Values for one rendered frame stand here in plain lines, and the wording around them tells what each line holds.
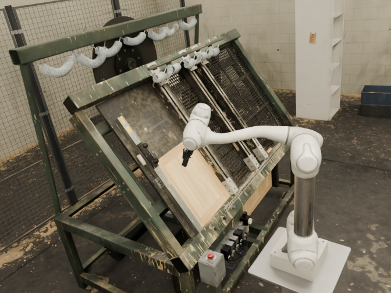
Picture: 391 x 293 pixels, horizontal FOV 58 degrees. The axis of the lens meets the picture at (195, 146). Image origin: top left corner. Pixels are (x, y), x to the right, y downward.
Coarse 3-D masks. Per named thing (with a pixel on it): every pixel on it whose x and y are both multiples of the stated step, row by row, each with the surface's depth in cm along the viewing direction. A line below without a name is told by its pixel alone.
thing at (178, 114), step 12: (156, 72) 268; (168, 72) 261; (156, 84) 270; (168, 96) 271; (168, 108) 274; (180, 108) 274; (180, 120) 272; (204, 156) 275; (216, 168) 273; (228, 180) 275; (228, 192) 278
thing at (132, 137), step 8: (120, 128) 239; (128, 136) 238; (136, 136) 240; (136, 144) 237; (152, 168) 239; (160, 176) 239; (168, 184) 241; (168, 192) 241; (176, 192) 242; (176, 200) 240; (184, 208) 241; (184, 216) 242; (192, 216) 243; (192, 224) 241; (200, 224) 244
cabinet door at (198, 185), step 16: (160, 160) 247; (176, 160) 257; (192, 160) 267; (176, 176) 251; (192, 176) 261; (208, 176) 272; (192, 192) 255; (208, 192) 265; (224, 192) 275; (192, 208) 248; (208, 208) 258
